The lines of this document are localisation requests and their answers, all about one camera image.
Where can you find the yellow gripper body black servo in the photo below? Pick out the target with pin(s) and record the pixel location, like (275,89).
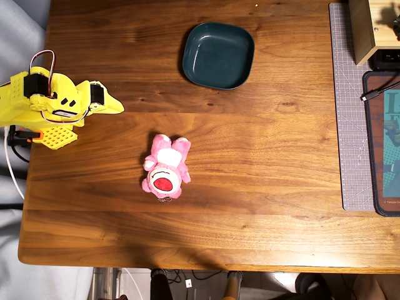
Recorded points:
(99,95)

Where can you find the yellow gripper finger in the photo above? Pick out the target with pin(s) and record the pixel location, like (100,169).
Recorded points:
(107,110)
(112,101)

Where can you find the pink strawberry bear plush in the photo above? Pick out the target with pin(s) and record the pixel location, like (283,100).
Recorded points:
(165,165)

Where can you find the yellow perforated robot base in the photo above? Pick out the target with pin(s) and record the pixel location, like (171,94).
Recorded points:
(57,137)

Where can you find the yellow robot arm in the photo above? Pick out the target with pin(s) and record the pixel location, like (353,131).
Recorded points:
(15,106)

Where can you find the dark green square bin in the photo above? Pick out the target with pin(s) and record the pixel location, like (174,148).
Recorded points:
(218,55)

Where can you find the black orange table clamp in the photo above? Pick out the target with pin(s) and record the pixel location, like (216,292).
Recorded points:
(23,135)

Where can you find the black table leg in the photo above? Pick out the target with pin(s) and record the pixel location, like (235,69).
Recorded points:
(161,286)

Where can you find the small white plug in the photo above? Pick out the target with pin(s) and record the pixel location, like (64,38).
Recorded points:
(188,283)

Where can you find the grey cutting mat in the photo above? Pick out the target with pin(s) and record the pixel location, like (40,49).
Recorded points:
(351,125)

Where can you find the light wooden box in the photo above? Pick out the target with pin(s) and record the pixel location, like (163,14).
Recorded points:
(362,28)

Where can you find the dark chair seat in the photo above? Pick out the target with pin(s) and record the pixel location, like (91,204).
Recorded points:
(312,287)

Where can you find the dark printed mouse pad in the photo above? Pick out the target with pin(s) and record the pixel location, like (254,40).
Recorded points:
(382,150)

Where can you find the black device under box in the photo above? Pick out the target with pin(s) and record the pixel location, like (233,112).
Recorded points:
(387,59)

